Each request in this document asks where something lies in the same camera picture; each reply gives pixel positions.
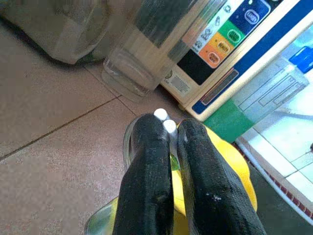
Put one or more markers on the white plastic stick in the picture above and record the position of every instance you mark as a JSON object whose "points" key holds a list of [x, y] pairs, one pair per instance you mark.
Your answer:
{"points": [[170, 126]]}

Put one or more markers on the glass jar with orange lid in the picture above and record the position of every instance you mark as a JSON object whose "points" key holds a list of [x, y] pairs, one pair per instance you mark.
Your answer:
{"points": [[137, 61]]}

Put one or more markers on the beige water ioniser appliance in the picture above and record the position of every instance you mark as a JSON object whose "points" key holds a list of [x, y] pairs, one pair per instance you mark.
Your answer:
{"points": [[256, 44]]}

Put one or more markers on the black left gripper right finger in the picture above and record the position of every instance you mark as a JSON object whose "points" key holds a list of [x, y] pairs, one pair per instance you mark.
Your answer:
{"points": [[207, 191]]}

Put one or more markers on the round steel plate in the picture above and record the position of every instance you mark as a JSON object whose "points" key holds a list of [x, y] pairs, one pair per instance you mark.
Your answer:
{"points": [[97, 222]]}

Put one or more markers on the yellow plastic bowl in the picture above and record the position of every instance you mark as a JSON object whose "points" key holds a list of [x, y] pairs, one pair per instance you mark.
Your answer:
{"points": [[237, 161]]}

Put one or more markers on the brown-filled jar with pink lid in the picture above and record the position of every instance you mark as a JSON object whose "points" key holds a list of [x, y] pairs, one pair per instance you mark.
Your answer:
{"points": [[61, 31]]}

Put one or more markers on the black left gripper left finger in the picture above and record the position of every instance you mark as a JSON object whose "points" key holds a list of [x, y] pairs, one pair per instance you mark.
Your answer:
{"points": [[144, 183]]}

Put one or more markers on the green soap bottle blue cap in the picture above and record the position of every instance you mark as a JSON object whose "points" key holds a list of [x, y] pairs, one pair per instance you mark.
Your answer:
{"points": [[227, 120]]}

